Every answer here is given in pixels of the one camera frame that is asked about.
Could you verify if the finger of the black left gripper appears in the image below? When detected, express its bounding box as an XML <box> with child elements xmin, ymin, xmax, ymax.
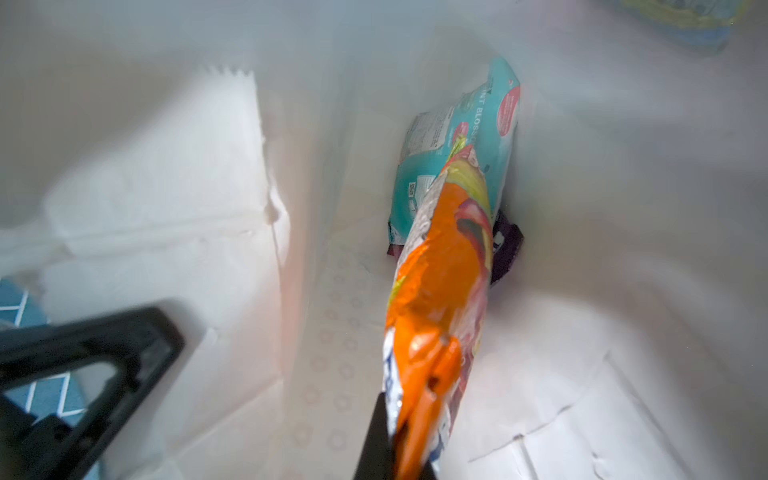
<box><xmin>1</xmin><ymin>307</ymin><xmax>185</xmax><ymax>479</ymax></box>

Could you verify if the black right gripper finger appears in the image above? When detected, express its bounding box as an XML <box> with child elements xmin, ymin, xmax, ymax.
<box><xmin>352</xmin><ymin>392</ymin><xmax>394</xmax><ymax>480</ymax></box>

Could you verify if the white patterned paper bag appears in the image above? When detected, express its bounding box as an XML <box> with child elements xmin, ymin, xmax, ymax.
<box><xmin>1</xmin><ymin>1</ymin><xmax>767</xmax><ymax>479</ymax></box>

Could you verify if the orange snack packet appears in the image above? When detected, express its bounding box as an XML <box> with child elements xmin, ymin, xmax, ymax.
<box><xmin>383</xmin><ymin>145</ymin><xmax>493</xmax><ymax>479</ymax></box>

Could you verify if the teal candy bag inside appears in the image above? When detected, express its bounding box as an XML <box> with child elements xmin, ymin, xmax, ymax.
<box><xmin>388</xmin><ymin>58</ymin><xmax>521</xmax><ymax>246</ymax></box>

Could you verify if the purple snack packet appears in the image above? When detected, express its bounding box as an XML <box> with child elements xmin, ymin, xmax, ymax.
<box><xmin>491</xmin><ymin>211</ymin><xmax>524</xmax><ymax>285</ymax></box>

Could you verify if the green Fox's spring tea candy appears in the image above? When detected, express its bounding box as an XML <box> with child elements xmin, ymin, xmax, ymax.
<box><xmin>615</xmin><ymin>0</ymin><xmax>751</xmax><ymax>50</ymax></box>

